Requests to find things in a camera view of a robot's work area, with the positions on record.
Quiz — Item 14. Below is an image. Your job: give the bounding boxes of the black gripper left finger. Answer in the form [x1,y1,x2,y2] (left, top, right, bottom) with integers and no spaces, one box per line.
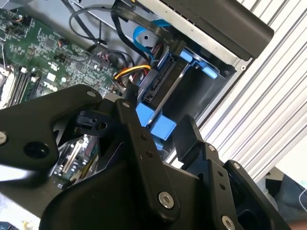
[0,83,180,219]

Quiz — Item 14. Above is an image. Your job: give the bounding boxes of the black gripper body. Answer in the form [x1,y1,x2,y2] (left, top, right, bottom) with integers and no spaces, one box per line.
[38,157,290,230]

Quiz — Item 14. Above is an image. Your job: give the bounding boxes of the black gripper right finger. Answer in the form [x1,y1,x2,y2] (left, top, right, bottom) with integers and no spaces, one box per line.
[173,114,290,230]

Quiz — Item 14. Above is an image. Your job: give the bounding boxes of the hard disk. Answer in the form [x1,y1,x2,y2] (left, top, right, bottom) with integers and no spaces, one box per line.
[135,45,195,150]

